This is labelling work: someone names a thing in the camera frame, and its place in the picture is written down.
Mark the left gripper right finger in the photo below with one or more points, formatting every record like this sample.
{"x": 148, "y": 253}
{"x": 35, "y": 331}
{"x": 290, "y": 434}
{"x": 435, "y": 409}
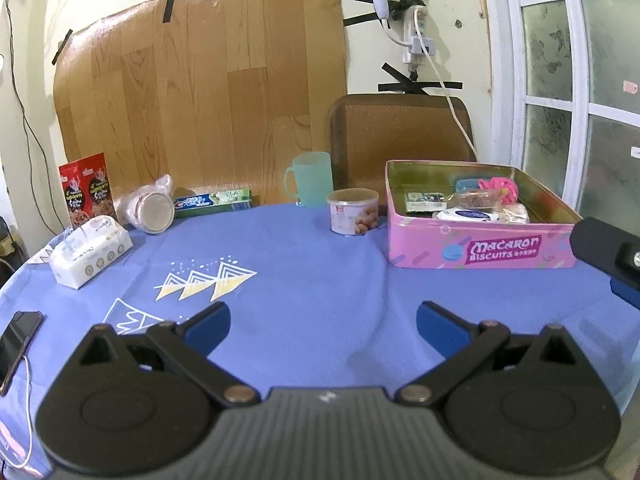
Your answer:
{"x": 464, "y": 346}

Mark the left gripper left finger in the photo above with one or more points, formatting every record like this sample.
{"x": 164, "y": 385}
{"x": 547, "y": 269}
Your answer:
{"x": 185, "y": 348}

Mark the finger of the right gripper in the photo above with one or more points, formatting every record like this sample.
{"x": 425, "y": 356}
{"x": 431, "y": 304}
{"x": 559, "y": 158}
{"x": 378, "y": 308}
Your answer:
{"x": 612, "y": 251}

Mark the cotton swabs bag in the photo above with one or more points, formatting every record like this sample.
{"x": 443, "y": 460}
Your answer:
{"x": 516, "y": 213}

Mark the pink soft toy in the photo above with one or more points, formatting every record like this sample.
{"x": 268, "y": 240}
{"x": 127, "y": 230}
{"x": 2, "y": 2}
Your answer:
{"x": 506, "y": 189}

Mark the white blue wipes packet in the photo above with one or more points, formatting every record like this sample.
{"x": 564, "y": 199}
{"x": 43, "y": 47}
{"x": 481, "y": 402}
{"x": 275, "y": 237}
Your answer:
{"x": 467, "y": 215}

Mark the blue tablecloth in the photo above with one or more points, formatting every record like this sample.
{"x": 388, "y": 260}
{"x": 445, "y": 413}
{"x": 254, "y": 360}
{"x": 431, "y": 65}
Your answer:
{"x": 313, "y": 309}

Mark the pink macaron biscuit tin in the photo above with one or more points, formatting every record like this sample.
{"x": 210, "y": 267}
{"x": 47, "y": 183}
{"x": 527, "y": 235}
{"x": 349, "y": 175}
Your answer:
{"x": 419, "y": 241}

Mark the plastic-wrapped round jar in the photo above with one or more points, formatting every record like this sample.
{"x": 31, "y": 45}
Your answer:
{"x": 150, "y": 208}

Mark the green blue toothpaste box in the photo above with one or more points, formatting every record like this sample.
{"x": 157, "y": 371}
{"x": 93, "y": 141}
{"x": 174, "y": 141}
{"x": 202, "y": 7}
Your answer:
{"x": 213, "y": 203}

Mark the white tissue pack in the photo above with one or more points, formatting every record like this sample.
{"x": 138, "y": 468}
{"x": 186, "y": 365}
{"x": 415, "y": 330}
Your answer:
{"x": 88, "y": 250}

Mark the white snack can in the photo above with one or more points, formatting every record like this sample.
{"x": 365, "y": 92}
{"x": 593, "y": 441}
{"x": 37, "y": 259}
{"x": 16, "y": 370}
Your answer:
{"x": 353, "y": 211}

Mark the black smartphone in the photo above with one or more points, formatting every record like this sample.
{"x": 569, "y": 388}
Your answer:
{"x": 14, "y": 342}

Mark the red cereal box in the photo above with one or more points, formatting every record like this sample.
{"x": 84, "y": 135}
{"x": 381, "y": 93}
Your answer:
{"x": 87, "y": 192}

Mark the teal plastic mug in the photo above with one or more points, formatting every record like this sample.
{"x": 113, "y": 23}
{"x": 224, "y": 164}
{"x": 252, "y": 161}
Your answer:
{"x": 309, "y": 179}

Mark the brown mesh chair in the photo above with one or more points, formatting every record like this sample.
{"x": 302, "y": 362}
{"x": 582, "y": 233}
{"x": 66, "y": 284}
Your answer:
{"x": 368, "y": 130}

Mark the wooden laminate board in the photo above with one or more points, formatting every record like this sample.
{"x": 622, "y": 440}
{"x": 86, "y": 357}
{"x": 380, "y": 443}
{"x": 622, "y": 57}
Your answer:
{"x": 214, "y": 93}

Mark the white power strip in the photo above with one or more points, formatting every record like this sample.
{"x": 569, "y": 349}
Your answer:
{"x": 414, "y": 35}

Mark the white window frame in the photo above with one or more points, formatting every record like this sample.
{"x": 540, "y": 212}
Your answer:
{"x": 566, "y": 103}

